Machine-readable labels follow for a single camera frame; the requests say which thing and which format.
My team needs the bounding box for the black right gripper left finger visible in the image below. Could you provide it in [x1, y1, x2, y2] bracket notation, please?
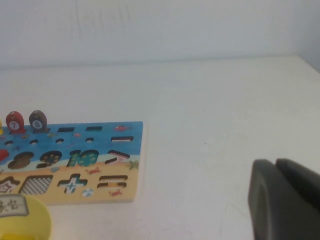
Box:
[247, 158, 320, 240]

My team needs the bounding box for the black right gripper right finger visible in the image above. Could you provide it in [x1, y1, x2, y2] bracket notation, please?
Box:
[274, 157, 320, 201]

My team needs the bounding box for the colourful wooden puzzle board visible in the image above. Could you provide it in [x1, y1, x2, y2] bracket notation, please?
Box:
[0, 121, 144, 207]

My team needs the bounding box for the yellow plastic bowl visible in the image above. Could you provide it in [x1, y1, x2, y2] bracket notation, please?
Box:
[0, 193, 53, 240]

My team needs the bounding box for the brown fish piece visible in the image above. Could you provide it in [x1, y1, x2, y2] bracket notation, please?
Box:
[28, 110, 48, 132]

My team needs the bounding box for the yellow equals sign piece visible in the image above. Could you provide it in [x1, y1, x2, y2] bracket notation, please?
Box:
[0, 231, 36, 240]

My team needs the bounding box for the red fish piece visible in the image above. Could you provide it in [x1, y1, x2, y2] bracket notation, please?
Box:
[5, 111, 26, 133]

